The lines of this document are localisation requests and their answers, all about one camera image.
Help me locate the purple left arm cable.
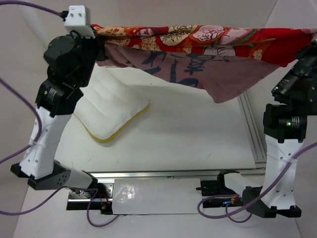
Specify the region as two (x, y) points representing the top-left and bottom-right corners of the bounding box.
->
(0, 0), (119, 227)

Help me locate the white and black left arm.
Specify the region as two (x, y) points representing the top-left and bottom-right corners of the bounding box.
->
(10, 31), (100, 198)

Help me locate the white pillow with yellow edge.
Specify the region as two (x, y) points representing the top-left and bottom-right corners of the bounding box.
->
(74, 65), (150, 143)

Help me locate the red and pink patterned pillowcase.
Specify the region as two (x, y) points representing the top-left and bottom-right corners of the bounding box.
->
(93, 24), (317, 103)

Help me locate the aluminium side rail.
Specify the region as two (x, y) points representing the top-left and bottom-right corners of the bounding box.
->
(237, 92), (266, 164)

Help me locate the white glossy cover plate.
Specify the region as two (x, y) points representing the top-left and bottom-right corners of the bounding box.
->
(112, 178), (202, 215)

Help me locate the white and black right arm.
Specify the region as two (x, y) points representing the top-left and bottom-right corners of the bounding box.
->
(216, 40), (317, 218)

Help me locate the aluminium table edge rail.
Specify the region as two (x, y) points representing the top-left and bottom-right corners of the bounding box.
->
(81, 169), (268, 180)

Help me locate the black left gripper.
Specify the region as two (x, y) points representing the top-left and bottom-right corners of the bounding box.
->
(68, 25), (108, 88)

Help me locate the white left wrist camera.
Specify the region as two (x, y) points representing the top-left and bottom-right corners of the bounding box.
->
(64, 5), (95, 39)

